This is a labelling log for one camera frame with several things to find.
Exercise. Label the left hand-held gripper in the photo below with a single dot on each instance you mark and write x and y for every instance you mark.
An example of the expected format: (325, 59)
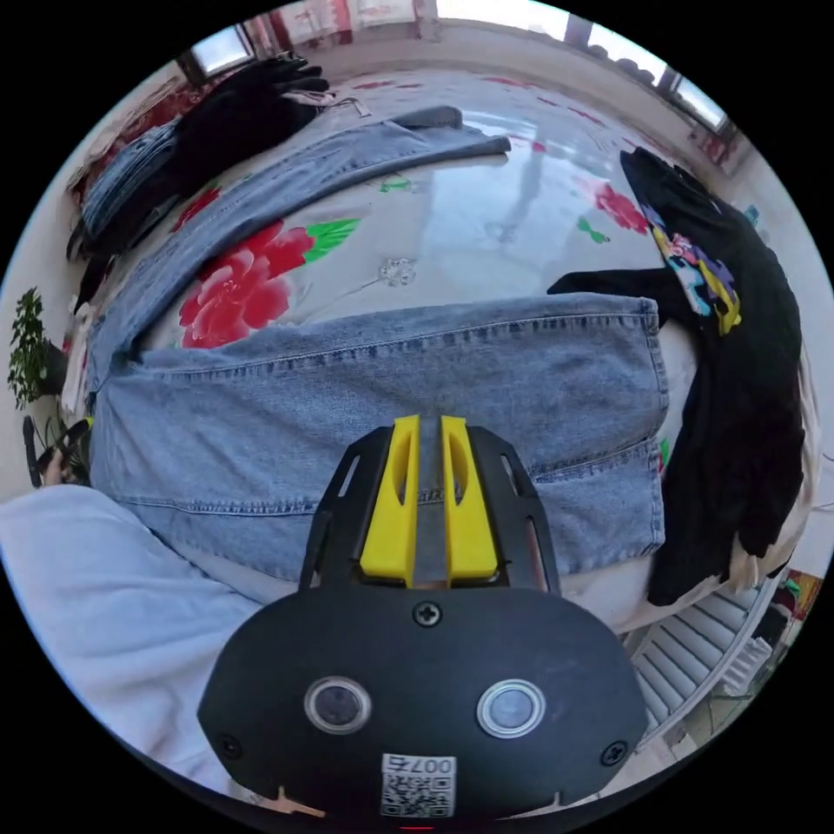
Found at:
(68, 449)

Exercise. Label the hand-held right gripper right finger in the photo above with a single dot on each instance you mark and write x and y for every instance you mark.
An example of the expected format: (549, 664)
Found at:
(470, 528)

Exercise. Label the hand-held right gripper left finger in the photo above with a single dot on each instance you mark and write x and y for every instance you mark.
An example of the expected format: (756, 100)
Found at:
(391, 521)

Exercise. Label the light blue jeans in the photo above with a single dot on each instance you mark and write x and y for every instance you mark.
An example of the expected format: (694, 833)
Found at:
(274, 417)

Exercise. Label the person's left hand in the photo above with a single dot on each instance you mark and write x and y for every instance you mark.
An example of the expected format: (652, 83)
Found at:
(52, 470)

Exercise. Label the green potted plant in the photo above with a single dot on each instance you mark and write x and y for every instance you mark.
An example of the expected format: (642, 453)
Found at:
(29, 352)

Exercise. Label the white radiator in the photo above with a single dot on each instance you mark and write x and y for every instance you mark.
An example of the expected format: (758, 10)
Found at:
(691, 645)

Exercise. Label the black shirt with colourful print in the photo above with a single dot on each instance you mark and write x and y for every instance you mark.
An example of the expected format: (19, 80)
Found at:
(730, 391)

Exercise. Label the bed with floral sheet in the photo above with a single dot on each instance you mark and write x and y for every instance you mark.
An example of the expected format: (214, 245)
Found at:
(495, 215)

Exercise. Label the pile of clothes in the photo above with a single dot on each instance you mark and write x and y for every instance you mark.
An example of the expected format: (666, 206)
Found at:
(215, 137)

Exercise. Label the window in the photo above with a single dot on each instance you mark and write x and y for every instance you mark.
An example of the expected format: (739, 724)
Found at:
(697, 98)
(225, 49)

